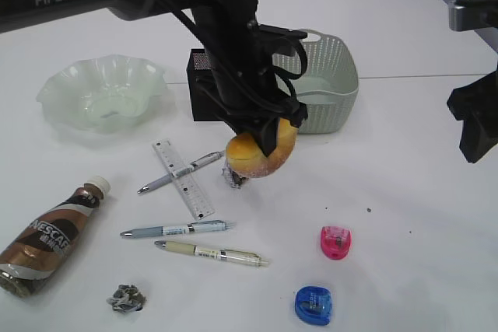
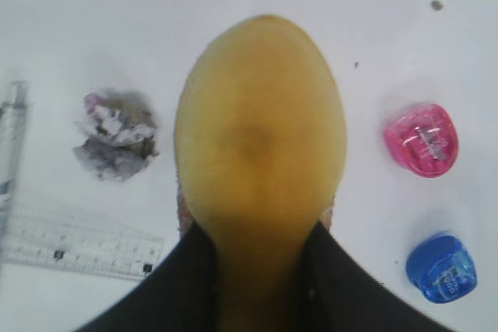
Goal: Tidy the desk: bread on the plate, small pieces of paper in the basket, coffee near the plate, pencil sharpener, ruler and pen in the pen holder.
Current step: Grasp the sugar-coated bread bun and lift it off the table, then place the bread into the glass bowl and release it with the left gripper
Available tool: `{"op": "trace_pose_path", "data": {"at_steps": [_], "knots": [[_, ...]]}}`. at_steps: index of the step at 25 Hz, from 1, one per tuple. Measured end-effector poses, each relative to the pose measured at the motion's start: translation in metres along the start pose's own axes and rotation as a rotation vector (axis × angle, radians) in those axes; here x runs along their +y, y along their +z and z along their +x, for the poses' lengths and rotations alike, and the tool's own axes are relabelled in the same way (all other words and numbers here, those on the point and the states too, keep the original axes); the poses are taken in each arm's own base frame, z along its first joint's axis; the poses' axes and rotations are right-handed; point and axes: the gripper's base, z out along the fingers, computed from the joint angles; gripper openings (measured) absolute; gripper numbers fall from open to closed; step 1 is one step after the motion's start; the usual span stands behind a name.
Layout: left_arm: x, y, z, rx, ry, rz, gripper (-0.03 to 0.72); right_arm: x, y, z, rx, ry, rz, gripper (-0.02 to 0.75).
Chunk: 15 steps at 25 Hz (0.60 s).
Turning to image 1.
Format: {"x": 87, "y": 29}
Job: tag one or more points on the brown Nescafe coffee bottle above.
{"x": 35, "y": 255}

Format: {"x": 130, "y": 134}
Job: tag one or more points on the blue grip pen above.
{"x": 190, "y": 228}

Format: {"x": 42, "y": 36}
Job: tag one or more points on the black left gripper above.
{"x": 254, "y": 67}

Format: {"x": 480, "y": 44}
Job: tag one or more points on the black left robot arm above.
{"x": 18, "y": 14}

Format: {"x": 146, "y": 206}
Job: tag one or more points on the beige grip pen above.
{"x": 224, "y": 255}

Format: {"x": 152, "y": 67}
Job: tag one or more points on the golden bread roll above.
{"x": 246, "y": 158}

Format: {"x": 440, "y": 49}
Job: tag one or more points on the green plastic basket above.
{"x": 329, "y": 86}

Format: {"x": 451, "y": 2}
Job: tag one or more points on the black mesh pen holder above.
{"x": 200, "y": 82}

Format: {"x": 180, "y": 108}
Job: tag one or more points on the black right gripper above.
{"x": 476, "y": 106}

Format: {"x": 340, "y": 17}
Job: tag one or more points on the pale green glass plate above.
{"x": 102, "y": 95}

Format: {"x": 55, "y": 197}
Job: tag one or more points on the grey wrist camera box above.
{"x": 467, "y": 15}

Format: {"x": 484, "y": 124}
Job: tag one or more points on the clear plastic ruler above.
{"x": 192, "y": 195}

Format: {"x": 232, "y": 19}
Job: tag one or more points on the pink pencil sharpener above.
{"x": 335, "y": 242}

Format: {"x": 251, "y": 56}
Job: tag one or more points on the grey pen across ruler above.
{"x": 193, "y": 166}

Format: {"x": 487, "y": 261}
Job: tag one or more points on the blue pencil sharpener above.
{"x": 313, "y": 305}

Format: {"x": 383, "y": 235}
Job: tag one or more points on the paper ball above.
{"x": 127, "y": 299}
{"x": 233, "y": 179}

